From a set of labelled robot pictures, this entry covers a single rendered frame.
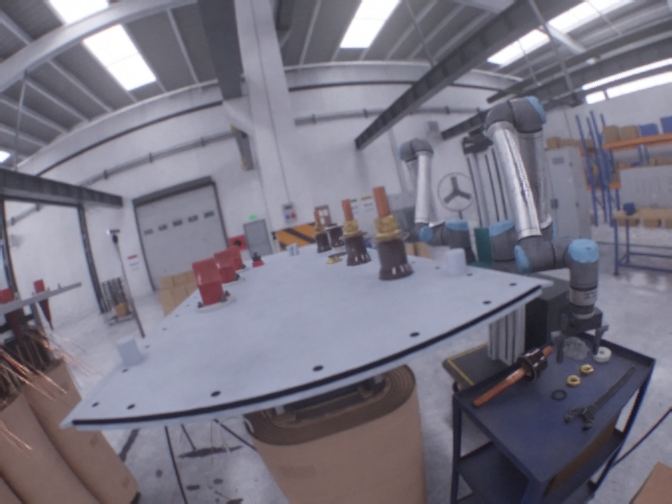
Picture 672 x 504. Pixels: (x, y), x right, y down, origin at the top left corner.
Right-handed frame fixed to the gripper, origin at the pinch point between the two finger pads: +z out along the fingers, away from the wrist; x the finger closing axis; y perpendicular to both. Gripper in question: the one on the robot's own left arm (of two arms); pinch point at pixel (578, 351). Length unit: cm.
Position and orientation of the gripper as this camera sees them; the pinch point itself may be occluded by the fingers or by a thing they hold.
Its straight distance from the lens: 98.8
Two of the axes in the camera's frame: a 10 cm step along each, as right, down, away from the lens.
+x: 9.0, -1.5, -4.0
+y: -3.7, 2.0, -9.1
